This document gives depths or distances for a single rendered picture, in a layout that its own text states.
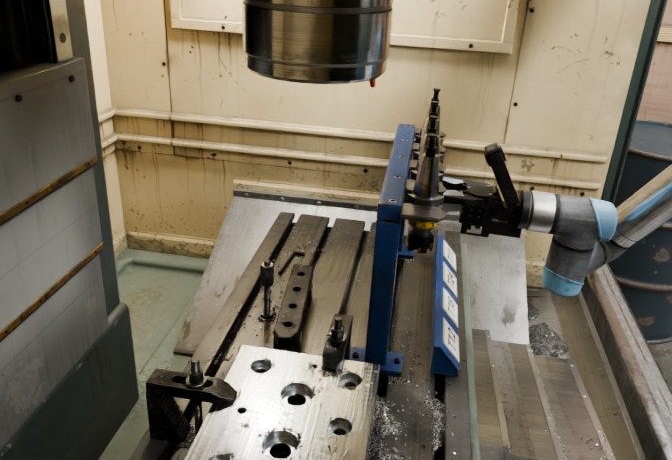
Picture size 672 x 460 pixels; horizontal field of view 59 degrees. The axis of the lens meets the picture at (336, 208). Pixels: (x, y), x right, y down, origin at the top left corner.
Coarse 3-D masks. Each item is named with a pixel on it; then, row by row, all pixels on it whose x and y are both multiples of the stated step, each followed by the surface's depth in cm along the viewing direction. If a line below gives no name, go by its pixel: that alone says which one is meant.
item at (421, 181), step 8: (424, 160) 98; (432, 160) 97; (424, 168) 98; (432, 168) 98; (424, 176) 98; (432, 176) 98; (416, 184) 100; (424, 184) 98; (432, 184) 98; (416, 192) 100; (424, 192) 99; (432, 192) 99
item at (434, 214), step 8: (408, 208) 97; (416, 208) 97; (424, 208) 97; (432, 208) 97; (400, 216) 95; (408, 216) 95; (416, 216) 95; (424, 216) 95; (432, 216) 95; (440, 216) 95
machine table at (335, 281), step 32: (288, 224) 161; (320, 224) 162; (352, 224) 163; (256, 256) 144; (288, 256) 145; (320, 256) 152; (352, 256) 147; (416, 256) 148; (256, 288) 137; (320, 288) 133; (352, 288) 139; (416, 288) 135; (224, 320) 120; (256, 320) 121; (320, 320) 122; (416, 320) 123; (224, 352) 116; (320, 352) 112; (416, 352) 114; (384, 384) 110; (416, 384) 106; (448, 384) 106; (192, 416) 100; (416, 416) 98; (448, 416) 99; (160, 448) 90; (416, 448) 92; (448, 448) 93
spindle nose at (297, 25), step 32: (256, 0) 59; (288, 0) 57; (320, 0) 56; (352, 0) 57; (384, 0) 60; (256, 32) 60; (288, 32) 58; (320, 32) 57; (352, 32) 58; (384, 32) 61; (256, 64) 62; (288, 64) 59; (320, 64) 59; (352, 64) 60; (384, 64) 64
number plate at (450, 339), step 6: (444, 318) 115; (444, 324) 113; (444, 330) 111; (450, 330) 114; (444, 336) 110; (450, 336) 112; (456, 336) 115; (444, 342) 108; (450, 342) 110; (456, 342) 113; (450, 348) 109; (456, 348) 111; (456, 354) 110; (456, 360) 109
